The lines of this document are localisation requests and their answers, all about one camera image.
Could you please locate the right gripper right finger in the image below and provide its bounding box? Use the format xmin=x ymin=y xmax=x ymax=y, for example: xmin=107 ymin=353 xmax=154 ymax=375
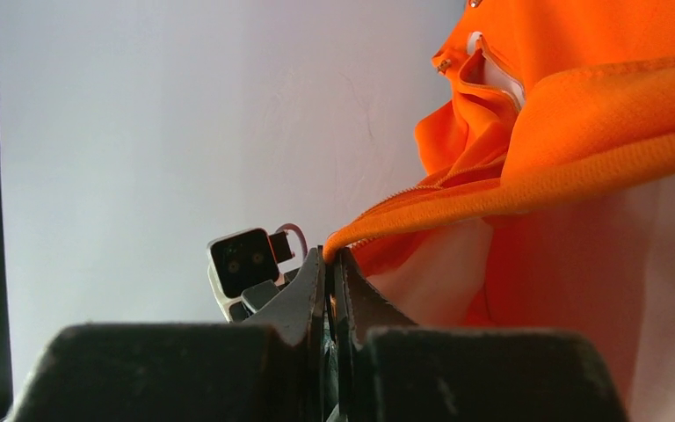
xmin=332 ymin=249 xmax=628 ymax=421

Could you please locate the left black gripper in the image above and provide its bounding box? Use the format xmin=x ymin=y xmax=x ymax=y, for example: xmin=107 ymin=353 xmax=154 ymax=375
xmin=228 ymin=269 xmax=299 ymax=323

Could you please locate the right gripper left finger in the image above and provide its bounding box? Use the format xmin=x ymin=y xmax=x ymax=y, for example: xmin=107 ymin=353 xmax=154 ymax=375
xmin=8 ymin=248 xmax=326 ymax=421

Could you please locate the orange zip-up jacket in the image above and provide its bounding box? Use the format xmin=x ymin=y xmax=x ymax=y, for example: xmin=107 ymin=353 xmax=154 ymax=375
xmin=323 ymin=1 xmax=675 ymax=421

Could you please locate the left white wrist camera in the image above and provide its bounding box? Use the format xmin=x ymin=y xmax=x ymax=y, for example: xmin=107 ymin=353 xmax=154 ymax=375
xmin=207 ymin=224 xmax=294 ymax=323

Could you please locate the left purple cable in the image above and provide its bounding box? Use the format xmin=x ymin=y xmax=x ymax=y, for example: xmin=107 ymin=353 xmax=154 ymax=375
xmin=274 ymin=222 xmax=309 ymax=262

